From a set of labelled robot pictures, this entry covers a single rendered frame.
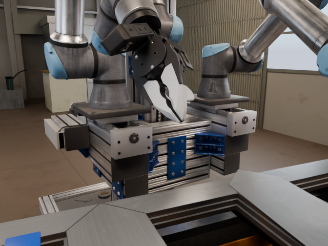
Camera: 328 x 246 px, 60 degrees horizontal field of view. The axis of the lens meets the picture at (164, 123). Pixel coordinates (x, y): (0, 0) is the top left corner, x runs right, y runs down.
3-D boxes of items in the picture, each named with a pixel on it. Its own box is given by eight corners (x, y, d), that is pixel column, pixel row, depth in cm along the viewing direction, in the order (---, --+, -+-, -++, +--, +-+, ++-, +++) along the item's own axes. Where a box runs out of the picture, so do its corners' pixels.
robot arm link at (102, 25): (137, 58, 71) (154, 24, 63) (93, 58, 65) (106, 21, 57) (127, 34, 74) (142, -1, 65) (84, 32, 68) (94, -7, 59)
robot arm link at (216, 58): (197, 73, 132) (197, 43, 129) (224, 72, 135) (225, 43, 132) (207, 75, 120) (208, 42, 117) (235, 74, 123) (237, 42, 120)
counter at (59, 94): (153, 102, 746) (153, 68, 725) (49, 112, 615) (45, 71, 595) (138, 98, 817) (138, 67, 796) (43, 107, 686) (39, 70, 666)
